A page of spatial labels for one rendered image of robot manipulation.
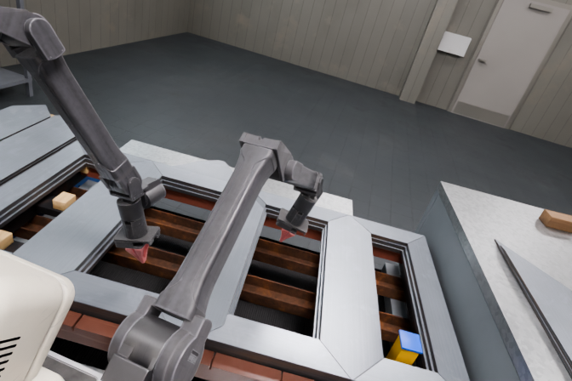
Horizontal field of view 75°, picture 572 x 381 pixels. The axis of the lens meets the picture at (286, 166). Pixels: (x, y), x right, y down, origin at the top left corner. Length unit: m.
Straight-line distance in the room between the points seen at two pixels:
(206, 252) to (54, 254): 0.76
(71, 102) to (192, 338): 0.53
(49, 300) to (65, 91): 0.44
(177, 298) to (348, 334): 0.70
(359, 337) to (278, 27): 7.04
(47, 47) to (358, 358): 1.01
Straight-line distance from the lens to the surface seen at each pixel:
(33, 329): 0.54
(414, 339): 1.23
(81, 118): 0.87
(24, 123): 2.03
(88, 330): 1.13
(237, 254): 1.27
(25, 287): 0.51
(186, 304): 0.56
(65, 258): 1.26
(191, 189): 1.58
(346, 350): 1.14
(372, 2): 7.47
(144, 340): 0.56
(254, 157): 0.65
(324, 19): 7.58
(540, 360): 1.18
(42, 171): 1.64
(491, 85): 7.77
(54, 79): 0.84
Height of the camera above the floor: 1.73
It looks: 28 degrees down
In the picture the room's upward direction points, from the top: 15 degrees clockwise
